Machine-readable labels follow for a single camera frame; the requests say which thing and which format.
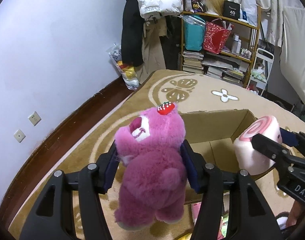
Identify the upper wall socket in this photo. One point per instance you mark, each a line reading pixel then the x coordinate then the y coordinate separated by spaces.
pixel 34 118

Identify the plastic bag of toys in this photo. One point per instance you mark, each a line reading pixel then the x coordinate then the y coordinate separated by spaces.
pixel 127 71

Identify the white bed curtain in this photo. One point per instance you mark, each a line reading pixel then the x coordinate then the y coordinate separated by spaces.
pixel 286 29

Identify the red gift bag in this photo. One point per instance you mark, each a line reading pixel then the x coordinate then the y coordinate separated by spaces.
pixel 215 37

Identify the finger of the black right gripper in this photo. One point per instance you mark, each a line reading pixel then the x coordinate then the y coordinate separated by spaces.
pixel 293 139
pixel 274 151

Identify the stack of books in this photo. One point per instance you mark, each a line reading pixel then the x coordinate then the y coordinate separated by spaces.
pixel 192 62

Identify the beige trench coat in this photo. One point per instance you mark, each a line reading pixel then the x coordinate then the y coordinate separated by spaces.
pixel 152 52

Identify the lower wall socket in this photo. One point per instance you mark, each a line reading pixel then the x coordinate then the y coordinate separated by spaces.
pixel 19 135

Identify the wooden bookshelf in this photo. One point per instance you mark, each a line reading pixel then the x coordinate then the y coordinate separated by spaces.
pixel 242 43

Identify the pink plush bear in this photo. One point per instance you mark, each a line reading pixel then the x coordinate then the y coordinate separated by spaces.
pixel 155 178

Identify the pink swirl roll plush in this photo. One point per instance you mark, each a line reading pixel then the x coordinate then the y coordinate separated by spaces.
pixel 250 145

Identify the black hanging coat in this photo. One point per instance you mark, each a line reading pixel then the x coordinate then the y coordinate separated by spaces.
pixel 132 34

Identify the black number 40 box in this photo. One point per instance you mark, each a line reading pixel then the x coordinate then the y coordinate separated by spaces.
pixel 231 10

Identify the teal gift bag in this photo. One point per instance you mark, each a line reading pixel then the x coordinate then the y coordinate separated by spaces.
pixel 194 31

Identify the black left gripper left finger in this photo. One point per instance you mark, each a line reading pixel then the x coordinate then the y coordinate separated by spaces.
pixel 52 217

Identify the blonde wig head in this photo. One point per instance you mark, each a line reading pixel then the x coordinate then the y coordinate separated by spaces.
pixel 214 7

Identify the wall socket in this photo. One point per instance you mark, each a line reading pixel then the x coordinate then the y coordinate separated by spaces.
pixel 19 135
pixel 34 118

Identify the white rolling cart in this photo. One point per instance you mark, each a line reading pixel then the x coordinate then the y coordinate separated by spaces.
pixel 260 71

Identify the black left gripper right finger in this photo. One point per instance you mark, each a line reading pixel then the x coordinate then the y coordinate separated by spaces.
pixel 250 216

